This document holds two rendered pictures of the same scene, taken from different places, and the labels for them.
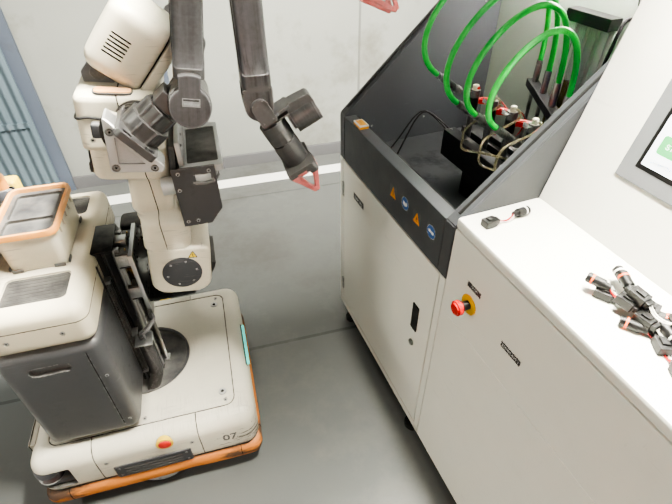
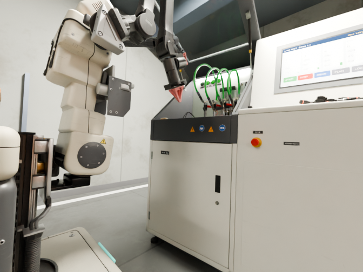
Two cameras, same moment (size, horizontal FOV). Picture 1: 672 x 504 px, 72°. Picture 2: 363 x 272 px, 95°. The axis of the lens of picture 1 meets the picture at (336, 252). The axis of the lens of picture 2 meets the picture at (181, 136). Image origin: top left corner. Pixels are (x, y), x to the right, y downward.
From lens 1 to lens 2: 0.94 m
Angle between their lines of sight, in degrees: 50
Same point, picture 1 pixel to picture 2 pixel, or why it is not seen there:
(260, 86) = (170, 37)
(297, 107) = (179, 56)
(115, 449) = not seen: outside the picture
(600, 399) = (350, 118)
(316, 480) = not seen: outside the picture
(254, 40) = (170, 20)
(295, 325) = (121, 255)
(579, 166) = (260, 99)
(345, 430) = not seen: outside the picture
